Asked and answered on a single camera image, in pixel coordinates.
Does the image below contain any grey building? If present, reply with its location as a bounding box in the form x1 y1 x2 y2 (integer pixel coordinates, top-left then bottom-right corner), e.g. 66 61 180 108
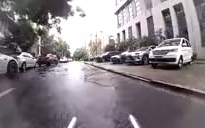
0 8 16 46

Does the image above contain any dark red car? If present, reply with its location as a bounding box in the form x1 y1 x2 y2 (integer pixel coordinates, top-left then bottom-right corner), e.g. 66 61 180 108
36 53 60 67

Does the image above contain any row of bushes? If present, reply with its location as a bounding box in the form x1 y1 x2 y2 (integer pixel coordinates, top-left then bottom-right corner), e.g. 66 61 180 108
104 29 168 54

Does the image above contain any green tree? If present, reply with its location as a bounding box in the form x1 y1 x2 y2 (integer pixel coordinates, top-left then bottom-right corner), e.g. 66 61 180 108
72 47 90 62

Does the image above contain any white van-shaped car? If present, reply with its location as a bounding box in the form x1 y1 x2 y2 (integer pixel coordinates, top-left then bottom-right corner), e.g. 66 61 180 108
148 37 194 70

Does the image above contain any large dark tree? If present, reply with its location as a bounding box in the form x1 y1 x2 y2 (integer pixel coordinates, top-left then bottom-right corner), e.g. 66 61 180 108
0 0 88 58

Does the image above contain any grey paved parking strip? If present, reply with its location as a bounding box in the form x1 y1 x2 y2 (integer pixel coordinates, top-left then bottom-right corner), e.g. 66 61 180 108
86 60 205 94

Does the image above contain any black car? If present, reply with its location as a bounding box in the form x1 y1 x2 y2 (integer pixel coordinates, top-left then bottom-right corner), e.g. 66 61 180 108
96 50 121 63

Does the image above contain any grey kerb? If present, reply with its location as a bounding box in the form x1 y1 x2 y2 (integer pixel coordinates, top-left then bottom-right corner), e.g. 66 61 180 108
83 61 205 99

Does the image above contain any silver car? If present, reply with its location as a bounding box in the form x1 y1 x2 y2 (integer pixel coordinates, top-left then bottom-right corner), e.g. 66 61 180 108
123 45 156 66

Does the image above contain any pale multi-storey building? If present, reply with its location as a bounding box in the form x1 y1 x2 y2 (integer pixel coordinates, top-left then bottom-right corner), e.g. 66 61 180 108
113 0 205 60

